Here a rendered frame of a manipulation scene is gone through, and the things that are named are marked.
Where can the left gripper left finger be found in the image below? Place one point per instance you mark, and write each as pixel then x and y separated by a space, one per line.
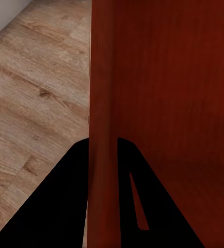
pixel 54 215

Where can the storage box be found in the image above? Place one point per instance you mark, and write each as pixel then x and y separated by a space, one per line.
pixel 157 80

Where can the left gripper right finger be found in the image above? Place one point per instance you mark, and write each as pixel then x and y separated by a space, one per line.
pixel 168 227

